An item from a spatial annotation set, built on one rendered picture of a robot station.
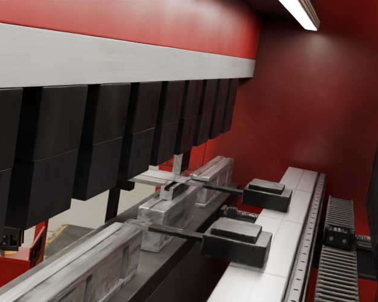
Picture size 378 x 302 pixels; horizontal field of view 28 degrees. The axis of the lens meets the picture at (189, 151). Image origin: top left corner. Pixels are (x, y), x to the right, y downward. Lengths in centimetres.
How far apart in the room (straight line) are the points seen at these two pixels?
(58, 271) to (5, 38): 51
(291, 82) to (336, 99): 17
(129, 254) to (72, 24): 63
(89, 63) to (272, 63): 176
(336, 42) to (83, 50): 181
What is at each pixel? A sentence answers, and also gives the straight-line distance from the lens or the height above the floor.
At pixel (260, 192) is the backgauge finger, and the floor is 102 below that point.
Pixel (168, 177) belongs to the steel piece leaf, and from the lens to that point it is 190.
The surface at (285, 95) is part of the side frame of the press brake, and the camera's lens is 269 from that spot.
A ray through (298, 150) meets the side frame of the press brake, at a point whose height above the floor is 103.
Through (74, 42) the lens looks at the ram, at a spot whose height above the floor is 131.
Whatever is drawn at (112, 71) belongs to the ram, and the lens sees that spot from 107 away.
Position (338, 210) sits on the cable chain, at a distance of 166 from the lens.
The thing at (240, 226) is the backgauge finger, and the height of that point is 103.
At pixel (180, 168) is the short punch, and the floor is 104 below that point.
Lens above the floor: 133
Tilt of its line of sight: 8 degrees down
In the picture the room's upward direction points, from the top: 9 degrees clockwise
